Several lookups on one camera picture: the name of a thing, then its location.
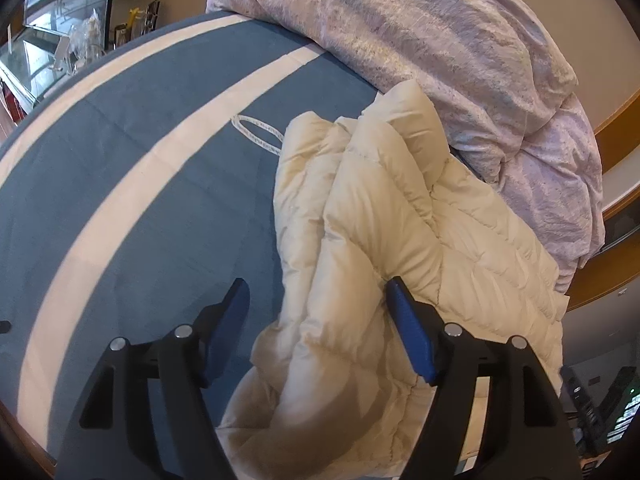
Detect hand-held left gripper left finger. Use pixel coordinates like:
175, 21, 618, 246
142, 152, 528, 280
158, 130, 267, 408
57, 277, 251, 480

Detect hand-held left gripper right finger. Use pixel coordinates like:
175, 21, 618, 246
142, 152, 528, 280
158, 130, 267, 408
386, 276, 583, 480

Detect cream puffer jacket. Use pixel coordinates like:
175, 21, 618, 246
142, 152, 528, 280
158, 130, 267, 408
217, 79, 571, 480

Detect bed with blue striped sheet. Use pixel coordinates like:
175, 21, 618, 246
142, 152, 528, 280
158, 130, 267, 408
0, 12, 501, 468

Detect pink floral pillow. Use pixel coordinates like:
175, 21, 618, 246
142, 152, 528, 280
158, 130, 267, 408
450, 92, 607, 293

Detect pink floral duvet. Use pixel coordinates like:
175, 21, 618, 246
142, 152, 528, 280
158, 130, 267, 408
206, 0, 581, 186

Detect small desktop ornaments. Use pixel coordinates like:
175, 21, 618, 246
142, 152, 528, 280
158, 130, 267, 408
112, 0, 162, 43

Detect glass table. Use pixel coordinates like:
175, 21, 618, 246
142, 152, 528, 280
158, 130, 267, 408
0, 25, 76, 111

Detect wooden door frame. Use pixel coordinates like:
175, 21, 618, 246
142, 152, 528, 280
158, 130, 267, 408
565, 255, 640, 313

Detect wooden wall panel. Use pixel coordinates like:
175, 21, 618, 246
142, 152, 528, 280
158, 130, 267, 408
592, 87, 640, 186

